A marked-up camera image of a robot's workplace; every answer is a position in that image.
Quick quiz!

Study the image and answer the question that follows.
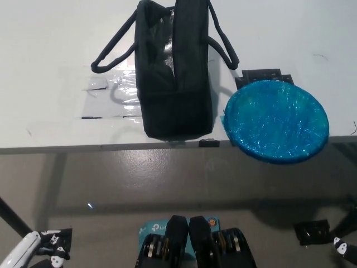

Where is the black insulated tote bag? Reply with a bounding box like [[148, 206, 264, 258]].
[[90, 0, 240, 140]]

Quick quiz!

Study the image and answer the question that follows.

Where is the black tape table marker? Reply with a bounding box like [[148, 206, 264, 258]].
[[235, 69, 294, 88]]

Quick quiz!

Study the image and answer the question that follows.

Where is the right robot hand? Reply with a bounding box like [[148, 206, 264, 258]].
[[333, 236, 357, 266]]

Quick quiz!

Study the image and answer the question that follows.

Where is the clear tape patch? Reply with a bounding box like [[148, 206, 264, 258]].
[[60, 65, 144, 119]]

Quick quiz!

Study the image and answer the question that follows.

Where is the blue plate stack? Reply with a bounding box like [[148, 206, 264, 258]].
[[221, 80, 331, 164]]

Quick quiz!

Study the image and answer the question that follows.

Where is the small black tape piece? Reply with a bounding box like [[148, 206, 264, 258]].
[[198, 138, 221, 148]]

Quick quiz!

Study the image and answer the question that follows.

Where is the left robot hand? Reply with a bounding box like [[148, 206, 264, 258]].
[[0, 228, 71, 268]]

